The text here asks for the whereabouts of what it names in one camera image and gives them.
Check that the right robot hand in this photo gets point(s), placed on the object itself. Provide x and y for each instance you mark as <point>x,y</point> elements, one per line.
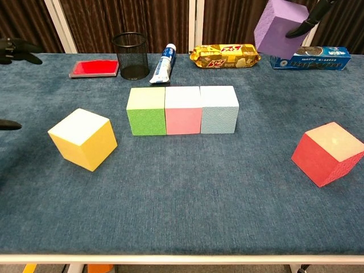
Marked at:
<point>308,20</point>

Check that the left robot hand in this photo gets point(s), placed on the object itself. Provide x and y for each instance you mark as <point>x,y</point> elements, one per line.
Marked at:
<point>17,51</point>

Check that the purple cube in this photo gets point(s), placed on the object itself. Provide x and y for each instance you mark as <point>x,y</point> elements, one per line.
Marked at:
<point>276,31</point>

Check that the yellow cube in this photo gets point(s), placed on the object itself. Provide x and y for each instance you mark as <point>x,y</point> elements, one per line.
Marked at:
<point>82,142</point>

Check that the light blue cube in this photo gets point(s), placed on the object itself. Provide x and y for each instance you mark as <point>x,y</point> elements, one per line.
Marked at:
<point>219,118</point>

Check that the green cube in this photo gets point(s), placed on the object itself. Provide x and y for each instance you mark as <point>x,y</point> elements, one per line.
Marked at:
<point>146,119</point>

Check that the red cube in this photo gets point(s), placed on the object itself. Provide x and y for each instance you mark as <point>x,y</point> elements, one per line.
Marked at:
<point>321,159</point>

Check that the pink cube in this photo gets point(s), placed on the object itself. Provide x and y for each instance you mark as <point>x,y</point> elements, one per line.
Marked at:
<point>183,119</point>

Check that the brown ribbed partition panel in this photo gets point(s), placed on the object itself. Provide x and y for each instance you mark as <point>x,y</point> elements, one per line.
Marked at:
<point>344,28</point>
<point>22,20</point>
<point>227,20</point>
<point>94,22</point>

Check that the blue sandwich cookie box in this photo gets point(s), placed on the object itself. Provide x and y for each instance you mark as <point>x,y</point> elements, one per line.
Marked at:
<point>318,59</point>

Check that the red ink pad case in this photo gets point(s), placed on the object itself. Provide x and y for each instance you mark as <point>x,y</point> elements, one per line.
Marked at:
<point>95,67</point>

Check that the yellow biscuit packet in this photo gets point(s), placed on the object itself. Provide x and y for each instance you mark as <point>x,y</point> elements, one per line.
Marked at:
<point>224,57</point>

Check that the black mesh pen cup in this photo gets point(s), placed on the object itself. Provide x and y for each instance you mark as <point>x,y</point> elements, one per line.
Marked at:
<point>132,59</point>

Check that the white blue toothpaste tube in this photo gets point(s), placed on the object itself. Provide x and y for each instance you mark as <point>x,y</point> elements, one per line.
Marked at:
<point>162,66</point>

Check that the yellow floor tape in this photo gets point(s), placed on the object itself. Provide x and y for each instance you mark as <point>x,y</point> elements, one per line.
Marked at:
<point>29,268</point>

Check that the small orange floor item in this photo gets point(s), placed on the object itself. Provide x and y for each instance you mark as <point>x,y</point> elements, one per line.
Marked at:
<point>99,268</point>

